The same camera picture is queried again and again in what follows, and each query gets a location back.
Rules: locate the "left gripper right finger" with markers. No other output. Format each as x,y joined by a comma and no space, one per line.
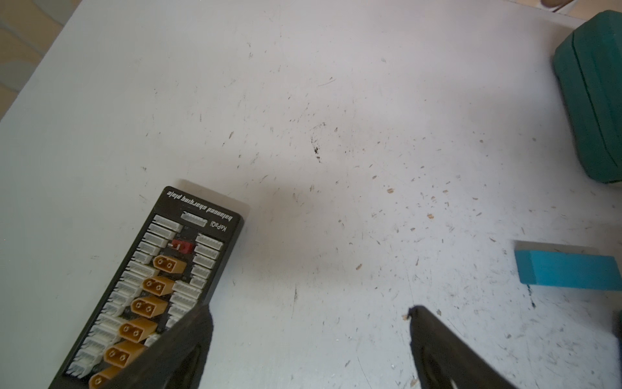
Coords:
442,360

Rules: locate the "green plastic tool case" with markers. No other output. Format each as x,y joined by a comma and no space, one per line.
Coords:
587,65

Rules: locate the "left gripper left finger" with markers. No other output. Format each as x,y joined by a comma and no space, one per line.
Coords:
176,360

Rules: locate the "teal block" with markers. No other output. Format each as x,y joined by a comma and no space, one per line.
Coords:
562,266

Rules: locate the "black balanced charging board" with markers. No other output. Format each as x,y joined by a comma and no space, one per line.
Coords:
173,265

